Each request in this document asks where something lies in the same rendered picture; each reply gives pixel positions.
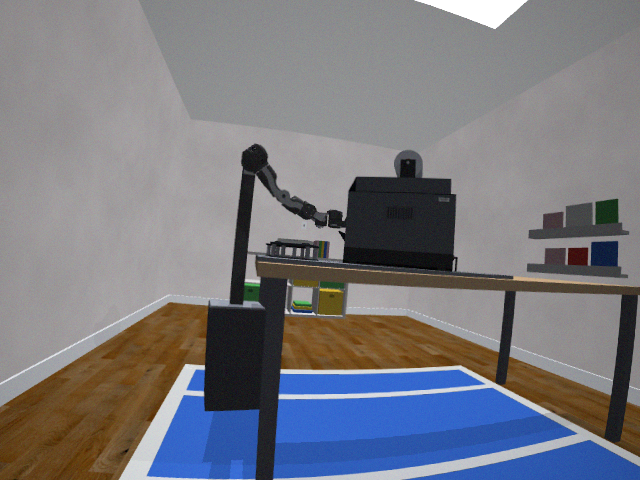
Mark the grey cylinder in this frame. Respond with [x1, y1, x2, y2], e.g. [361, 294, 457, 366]
[394, 150, 423, 178]

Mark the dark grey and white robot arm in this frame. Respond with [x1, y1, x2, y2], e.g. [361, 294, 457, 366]
[241, 144, 327, 229]

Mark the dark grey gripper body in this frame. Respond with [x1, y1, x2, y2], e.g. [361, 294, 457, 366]
[320, 210, 343, 228]

